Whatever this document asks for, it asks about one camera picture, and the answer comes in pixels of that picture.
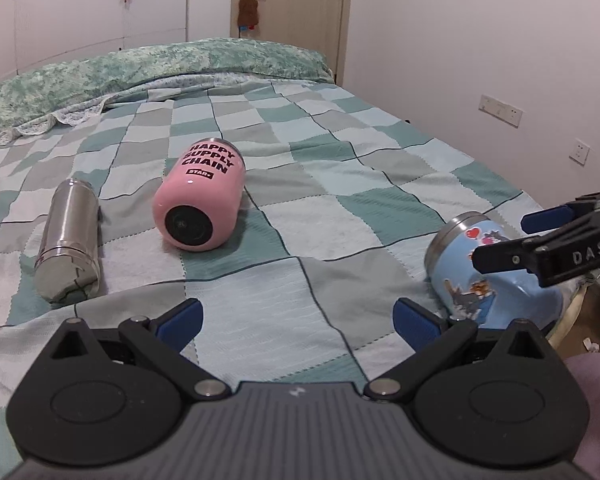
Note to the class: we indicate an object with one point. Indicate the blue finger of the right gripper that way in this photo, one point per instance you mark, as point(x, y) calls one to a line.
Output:
point(507, 256)
point(554, 218)

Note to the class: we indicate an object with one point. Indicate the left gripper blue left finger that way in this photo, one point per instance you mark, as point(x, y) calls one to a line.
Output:
point(157, 344)

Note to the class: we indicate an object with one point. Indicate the stainless steel flask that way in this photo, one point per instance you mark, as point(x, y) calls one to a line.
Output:
point(67, 265)

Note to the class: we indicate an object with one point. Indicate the beige wooden door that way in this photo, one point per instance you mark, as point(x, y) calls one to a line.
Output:
point(319, 25)

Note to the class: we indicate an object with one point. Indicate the white wall socket panel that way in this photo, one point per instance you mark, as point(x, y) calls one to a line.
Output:
point(500, 110)

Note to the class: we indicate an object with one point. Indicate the white built-in wardrobe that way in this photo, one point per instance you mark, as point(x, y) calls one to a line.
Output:
point(38, 32)

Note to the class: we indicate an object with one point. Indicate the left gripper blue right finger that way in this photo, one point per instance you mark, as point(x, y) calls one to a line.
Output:
point(437, 343)

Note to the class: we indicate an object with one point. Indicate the checkered teal bed blanket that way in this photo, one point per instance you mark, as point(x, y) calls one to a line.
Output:
point(341, 200)

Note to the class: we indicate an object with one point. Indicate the white wall outlet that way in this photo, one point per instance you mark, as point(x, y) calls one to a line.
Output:
point(579, 152)

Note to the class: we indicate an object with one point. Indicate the blue cartoon cup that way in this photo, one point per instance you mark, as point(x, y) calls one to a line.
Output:
point(491, 300)

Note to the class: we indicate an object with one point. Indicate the green floral duvet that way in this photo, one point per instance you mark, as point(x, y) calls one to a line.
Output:
point(70, 92)

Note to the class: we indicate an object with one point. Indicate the brown plush toy on handle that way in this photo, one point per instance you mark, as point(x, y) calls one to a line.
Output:
point(248, 14)

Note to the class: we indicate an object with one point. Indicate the pink printed cup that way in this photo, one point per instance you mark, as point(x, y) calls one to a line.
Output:
point(196, 206)

